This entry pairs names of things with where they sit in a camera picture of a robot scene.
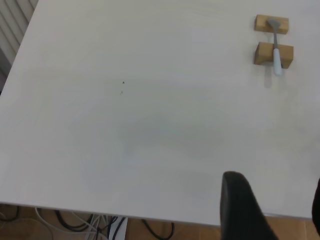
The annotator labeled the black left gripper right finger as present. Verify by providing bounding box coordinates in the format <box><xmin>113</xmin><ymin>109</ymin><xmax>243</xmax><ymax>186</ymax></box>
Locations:
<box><xmin>312</xmin><ymin>177</ymin><xmax>320</xmax><ymax>236</ymax></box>

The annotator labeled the white power strip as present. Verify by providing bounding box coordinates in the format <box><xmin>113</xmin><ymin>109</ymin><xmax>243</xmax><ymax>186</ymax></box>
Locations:
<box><xmin>106</xmin><ymin>216</ymin><xmax>129</xmax><ymax>240</ymax></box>

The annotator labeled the spoon with light blue handle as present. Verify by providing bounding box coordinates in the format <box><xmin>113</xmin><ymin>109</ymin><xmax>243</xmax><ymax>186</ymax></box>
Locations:
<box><xmin>266</xmin><ymin>19</ymin><xmax>284</xmax><ymax>76</ymax></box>

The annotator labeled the white slatted panel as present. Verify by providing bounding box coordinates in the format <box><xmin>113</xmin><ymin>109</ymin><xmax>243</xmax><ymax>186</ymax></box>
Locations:
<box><xmin>0</xmin><ymin>0</ymin><xmax>39</xmax><ymax>94</ymax></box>

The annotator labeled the arched wooden block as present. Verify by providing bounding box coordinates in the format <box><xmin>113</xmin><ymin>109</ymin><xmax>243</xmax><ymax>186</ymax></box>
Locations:
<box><xmin>253</xmin><ymin>41</ymin><xmax>294</xmax><ymax>69</ymax></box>

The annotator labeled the flat rectangular wooden block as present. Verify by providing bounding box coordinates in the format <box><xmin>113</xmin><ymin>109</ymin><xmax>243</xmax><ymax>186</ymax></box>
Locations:
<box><xmin>254</xmin><ymin>14</ymin><xmax>290</xmax><ymax>34</ymax></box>

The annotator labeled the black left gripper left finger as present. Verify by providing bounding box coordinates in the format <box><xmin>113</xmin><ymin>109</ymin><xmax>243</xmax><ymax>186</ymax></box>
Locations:
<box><xmin>219</xmin><ymin>171</ymin><xmax>279</xmax><ymax>240</ymax></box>

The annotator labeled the black cable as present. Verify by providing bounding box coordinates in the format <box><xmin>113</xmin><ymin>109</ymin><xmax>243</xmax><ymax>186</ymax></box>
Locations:
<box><xmin>54</xmin><ymin>209</ymin><xmax>94</xmax><ymax>232</ymax></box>
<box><xmin>140</xmin><ymin>219</ymin><xmax>176</xmax><ymax>240</ymax></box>

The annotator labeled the grey cable bundle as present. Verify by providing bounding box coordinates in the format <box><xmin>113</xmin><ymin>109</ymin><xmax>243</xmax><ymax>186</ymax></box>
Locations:
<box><xmin>34</xmin><ymin>206</ymin><xmax>112</xmax><ymax>240</ymax></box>

